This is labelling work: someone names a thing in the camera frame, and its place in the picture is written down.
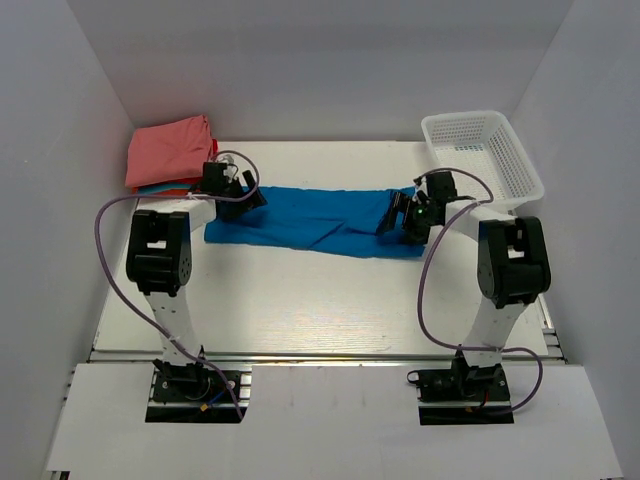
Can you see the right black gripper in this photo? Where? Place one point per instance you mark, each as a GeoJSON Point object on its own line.
{"type": "Point", "coordinates": [400, 203]}

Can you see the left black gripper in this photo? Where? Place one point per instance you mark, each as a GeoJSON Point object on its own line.
{"type": "Point", "coordinates": [256, 202]}

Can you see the blue t-shirt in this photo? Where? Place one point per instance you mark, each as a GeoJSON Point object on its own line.
{"type": "Point", "coordinates": [337, 222]}

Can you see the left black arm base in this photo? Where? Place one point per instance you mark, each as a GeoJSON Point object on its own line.
{"type": "Point", "coordinates": [189, 394]}

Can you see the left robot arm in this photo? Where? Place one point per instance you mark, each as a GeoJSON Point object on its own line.
{"type": "Point", "coordinates": [159, 256]}

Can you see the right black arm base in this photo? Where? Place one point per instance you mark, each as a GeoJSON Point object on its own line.
{"type": "Point", "coordinates": [462, 395]}

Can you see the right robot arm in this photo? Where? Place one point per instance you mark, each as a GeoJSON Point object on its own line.
{"type": "Point", "coordinates": [512, 262]}

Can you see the pink folded t-shirt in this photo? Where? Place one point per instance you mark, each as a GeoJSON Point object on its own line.
{"type": "Point", "coordinates": [185, 130]}

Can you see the white plastic basket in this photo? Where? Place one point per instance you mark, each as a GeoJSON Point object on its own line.
{"type": "Point", "coordinates": [484, 144]}

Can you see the teal folded t-shirt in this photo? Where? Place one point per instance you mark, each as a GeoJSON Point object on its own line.
{"type": "Point", "coordinates": [165, 189]}

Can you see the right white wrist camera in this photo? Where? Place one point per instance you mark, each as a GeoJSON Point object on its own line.
{"type": "Point", "coordinates": [420, 195]}

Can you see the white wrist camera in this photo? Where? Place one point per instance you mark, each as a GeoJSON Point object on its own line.
{"type": "Point", "coordinates": [227, 166]}
{"type": "Point", "coordinates": [420, 195]}

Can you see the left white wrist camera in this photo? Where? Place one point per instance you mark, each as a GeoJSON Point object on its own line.
{"type": "Point", "coordinates": [227, 166]}

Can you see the aluminium table edge rail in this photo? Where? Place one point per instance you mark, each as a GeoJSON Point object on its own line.
{"type": "Point", "coordinates": [147, 356]}

